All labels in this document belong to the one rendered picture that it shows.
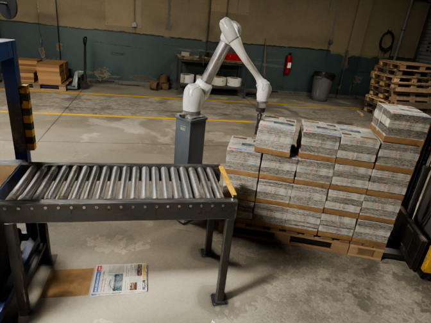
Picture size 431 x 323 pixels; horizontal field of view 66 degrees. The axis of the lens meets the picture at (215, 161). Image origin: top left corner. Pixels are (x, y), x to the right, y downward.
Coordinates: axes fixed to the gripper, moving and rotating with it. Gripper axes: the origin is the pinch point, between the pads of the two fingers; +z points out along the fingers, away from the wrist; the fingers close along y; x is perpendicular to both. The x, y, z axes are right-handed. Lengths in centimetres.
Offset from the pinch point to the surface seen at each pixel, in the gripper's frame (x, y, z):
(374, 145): -89, -19, -9
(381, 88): -281, 586, 25
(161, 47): 272, 585, 0
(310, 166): -47, -18, 17
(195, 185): 33, -86, 16
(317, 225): -65, -18, 70
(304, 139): -38.2, -16.7, -4.2
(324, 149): -54, -17, 1
